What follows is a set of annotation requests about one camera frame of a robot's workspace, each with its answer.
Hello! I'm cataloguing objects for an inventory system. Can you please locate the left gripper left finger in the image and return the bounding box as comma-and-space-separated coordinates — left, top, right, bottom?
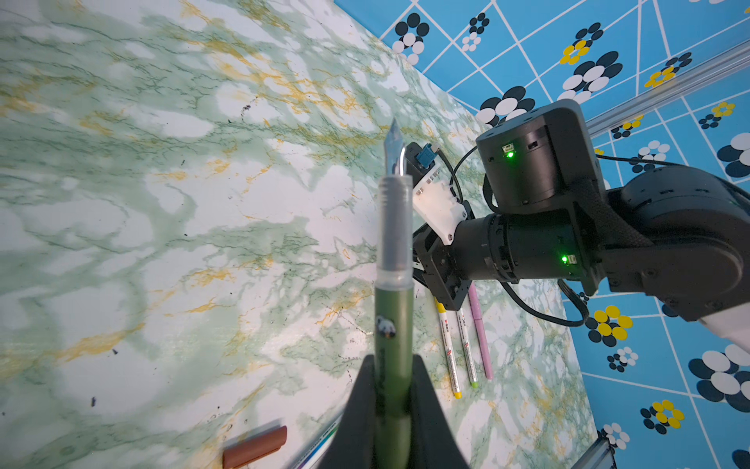
318, 355, 376, 469

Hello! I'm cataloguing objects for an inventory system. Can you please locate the white pen yellow tip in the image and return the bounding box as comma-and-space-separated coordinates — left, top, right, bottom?
435, 299, 462, 400

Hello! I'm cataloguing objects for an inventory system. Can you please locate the white pen brown tip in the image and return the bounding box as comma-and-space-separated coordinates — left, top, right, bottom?
291, 415, 342, 469

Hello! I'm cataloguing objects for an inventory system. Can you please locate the dark brown pen cap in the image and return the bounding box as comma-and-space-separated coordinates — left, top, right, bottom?
223, 426, 288, 469

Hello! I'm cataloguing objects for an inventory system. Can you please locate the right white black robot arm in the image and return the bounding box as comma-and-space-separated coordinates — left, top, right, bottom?
413, 100, 749, 349

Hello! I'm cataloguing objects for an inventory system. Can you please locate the white pen green tip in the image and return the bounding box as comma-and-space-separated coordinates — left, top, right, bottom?
455, 309, 479, 389

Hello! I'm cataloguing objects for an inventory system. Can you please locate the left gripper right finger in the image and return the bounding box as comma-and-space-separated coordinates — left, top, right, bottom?
409, 355, 469, 469

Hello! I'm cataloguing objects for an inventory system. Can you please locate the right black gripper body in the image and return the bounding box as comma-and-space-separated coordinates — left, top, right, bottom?
412, 224, 472, 311

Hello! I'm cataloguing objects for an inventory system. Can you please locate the pink gel pen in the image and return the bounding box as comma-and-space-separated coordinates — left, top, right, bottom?
468, 283, 494, 381

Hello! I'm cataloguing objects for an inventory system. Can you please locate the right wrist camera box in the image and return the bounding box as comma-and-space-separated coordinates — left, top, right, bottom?
405, 143, 469, 245

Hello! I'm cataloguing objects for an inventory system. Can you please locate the green gel pen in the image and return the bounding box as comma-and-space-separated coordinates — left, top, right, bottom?
374, 121, 414, 468

